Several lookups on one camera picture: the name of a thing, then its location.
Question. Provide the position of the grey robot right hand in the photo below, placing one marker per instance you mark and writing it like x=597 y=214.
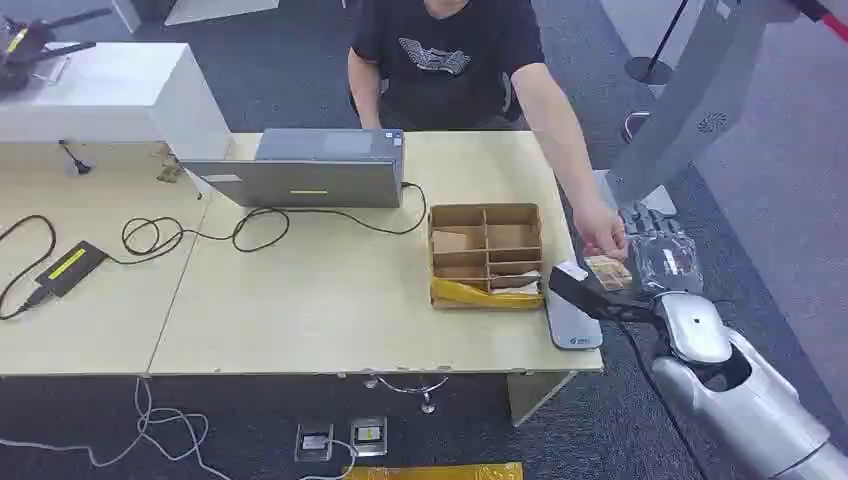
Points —
x=666 y=262

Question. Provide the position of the person's left hand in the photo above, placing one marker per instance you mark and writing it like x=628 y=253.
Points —
x=599 y=228

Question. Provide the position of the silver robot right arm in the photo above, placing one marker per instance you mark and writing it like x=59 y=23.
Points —
x=748 y=397

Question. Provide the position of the cards stack in box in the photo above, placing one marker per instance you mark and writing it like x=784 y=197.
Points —
x=520 y=283

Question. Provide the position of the grey pad with blue logo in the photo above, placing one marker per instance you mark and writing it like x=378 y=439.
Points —
x=571 y=328

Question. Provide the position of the wooden compartment card box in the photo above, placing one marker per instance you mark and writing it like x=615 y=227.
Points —
x=487 y=245

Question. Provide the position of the yellow plastic bag strip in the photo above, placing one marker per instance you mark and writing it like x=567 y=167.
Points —
x=477 y=296

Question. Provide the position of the grey slanted panel stand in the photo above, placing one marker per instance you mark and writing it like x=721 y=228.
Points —
x=689 y=106

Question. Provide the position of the pale desk leg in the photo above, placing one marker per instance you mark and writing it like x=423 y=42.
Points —
x=533 y=394

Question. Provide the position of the person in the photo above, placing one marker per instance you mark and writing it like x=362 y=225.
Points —
x=447 y=60

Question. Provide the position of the metal hook under desk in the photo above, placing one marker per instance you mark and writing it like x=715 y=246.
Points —
x=411 y=389

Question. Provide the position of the red barrier belt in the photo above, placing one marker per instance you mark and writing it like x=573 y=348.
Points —
x=828 y=18

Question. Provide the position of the grey laptop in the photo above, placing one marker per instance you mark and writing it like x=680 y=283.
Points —
x=311 y=175

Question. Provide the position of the yellow bag on floor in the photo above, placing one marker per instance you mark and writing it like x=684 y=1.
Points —
x=434 y=472

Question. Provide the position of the steel floor socket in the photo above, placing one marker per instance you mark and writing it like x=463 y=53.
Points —
x=314 y=442
x=368 y=436

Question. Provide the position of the brown scrap on desk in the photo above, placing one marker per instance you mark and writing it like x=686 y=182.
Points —
x=169 y=171

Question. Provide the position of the white cabinet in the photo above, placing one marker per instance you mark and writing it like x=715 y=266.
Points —
x=112 y=93

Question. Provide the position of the small black antenna stand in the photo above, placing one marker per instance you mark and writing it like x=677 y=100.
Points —
x=78 y=162

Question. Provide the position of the black power adapter yellow label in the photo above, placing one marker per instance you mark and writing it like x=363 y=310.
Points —
x=69 y=267

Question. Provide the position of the black device with rods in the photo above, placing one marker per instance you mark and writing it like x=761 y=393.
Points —
x=26 y=46

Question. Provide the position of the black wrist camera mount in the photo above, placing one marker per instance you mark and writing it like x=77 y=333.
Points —
x=593 y=298

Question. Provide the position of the metal chair frame part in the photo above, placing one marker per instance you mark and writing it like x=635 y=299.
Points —
x=632 y=126

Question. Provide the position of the black stanchion post base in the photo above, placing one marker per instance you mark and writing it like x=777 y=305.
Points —
x=648 y=68

